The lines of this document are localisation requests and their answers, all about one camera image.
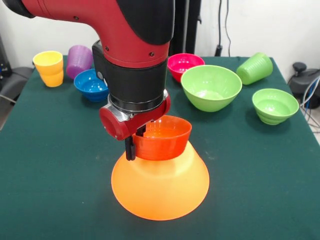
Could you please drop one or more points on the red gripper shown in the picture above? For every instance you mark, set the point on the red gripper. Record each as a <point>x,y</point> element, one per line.
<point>112,125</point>

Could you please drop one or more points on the red bowl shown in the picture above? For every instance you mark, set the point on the red bowl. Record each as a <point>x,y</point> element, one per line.
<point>165,147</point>

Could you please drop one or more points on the large orange bowl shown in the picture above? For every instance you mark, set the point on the large orange bowl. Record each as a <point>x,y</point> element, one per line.
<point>160,190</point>

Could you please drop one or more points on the blue ribbed bowl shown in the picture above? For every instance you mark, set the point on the blue ribbed bowl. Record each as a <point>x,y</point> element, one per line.
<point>90,87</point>

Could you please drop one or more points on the yellow ribbed cup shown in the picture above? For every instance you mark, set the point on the yellow ribbed cup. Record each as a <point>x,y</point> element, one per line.
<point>50,72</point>

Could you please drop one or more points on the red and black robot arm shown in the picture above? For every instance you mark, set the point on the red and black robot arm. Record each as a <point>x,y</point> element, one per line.
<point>125,50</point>

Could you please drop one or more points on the pink bowl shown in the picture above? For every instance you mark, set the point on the pink bowl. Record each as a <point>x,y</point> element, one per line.
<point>182,65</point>

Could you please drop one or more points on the large green bowl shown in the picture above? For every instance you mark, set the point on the large green bowl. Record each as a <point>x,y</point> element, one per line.
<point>212,85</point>

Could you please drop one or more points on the purple cup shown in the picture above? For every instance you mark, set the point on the purple cup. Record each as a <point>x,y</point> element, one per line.
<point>78,62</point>

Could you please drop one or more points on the dark green tablecloth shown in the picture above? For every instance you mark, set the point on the dark green tablecloth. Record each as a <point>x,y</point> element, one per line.
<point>250,175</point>

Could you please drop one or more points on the black chair base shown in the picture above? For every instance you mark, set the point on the black chair base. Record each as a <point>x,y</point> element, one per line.
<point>17,77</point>
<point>303,80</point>

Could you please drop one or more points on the green smooth cup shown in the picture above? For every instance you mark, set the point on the green smooth cup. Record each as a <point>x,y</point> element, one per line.
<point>255,67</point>

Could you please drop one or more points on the small green ribbed bowl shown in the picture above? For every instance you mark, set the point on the small green ribbed bowl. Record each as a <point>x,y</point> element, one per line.
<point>275,105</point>

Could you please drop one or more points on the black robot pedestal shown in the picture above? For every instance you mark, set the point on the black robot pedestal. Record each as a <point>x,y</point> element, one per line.
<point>185,25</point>

